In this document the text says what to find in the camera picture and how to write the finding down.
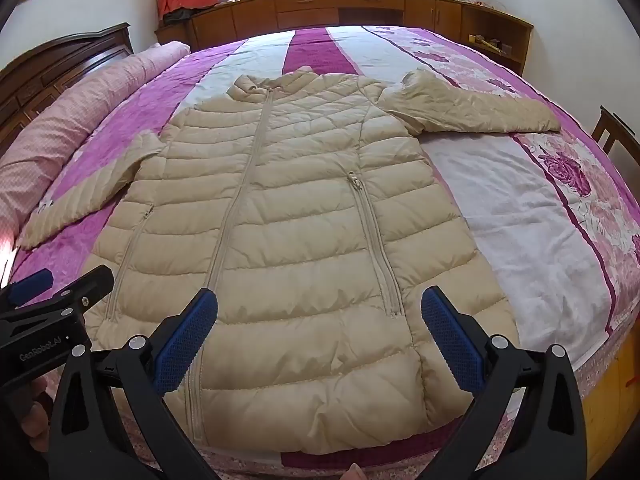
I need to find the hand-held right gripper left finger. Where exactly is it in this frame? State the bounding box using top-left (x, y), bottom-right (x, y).
top-left (47, 287), bottom-right (221, 480)

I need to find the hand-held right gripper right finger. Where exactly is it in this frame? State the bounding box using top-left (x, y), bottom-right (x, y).
top-left (420, 285), bottom-right (588, 480)

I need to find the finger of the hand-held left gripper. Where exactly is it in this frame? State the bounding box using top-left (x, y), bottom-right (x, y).
top-left (0, 268), bottom-right (55, 308)
top-left (30, 265), bottom-right (115, 322)

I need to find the beige down jacket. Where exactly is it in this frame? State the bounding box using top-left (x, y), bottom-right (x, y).
top-left (20, 69), bottom-right (562, 456)

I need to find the person's left hand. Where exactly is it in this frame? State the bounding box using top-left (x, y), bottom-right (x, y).
top-left (7, 377), bottom-right (55, 458)

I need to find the purple floral bedspread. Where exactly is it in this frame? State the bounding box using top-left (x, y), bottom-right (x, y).
top-left (7, 25), bottom-right (640, 480)

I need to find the dark wooden headboard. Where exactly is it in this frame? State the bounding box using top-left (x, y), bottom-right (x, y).
top-left (0, 22), bottom-right (135, 153)

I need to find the wooden chair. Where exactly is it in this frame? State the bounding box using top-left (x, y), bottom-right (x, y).
top-left (591, 106), bottom-right (640, 171)

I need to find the dark cloth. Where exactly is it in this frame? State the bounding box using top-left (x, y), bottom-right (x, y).
top-left (162, 7), bottom-right (201, 26)

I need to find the yellow wooden bed frame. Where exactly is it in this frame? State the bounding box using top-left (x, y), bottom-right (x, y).
top-left (575, 330), bottom-right (640, 480)

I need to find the brown wooden wall cabinet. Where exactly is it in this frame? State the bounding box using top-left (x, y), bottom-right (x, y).
top-left (155, 0), bottom-right (535, 76)

